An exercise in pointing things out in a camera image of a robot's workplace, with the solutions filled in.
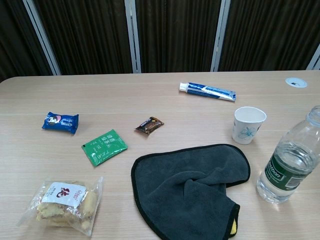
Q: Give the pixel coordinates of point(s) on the clear bag of pastries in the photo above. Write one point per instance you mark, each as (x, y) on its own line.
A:
(62, 205)

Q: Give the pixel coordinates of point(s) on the dark fabric partition panel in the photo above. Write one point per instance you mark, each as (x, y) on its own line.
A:
(15, 37)
(175, 37)
(87, 37)
(270, 35)

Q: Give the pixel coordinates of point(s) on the blue cookie packet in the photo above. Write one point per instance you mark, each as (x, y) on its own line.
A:
(60, 122)

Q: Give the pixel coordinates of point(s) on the green sachet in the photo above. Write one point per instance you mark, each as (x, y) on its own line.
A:
(105, 147)

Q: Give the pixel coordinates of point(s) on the clear plastic water bottle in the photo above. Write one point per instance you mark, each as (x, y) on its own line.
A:
(287, 160)

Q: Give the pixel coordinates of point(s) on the brown snack packet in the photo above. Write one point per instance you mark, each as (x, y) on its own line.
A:
(150, 125)

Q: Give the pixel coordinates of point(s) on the blue white toothpaste tube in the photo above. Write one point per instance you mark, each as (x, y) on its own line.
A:
(207, 90)

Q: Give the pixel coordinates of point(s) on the dark grey microfibre cloth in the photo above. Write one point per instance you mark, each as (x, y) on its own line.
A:
(175, 180)

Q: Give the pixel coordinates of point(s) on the grey metal partition post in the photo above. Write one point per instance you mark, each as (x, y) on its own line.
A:
(220, 35)
(315, 62)
(43, 37)
(132, 37)

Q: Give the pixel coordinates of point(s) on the white paper cup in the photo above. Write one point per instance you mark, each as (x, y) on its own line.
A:
(247, 132)

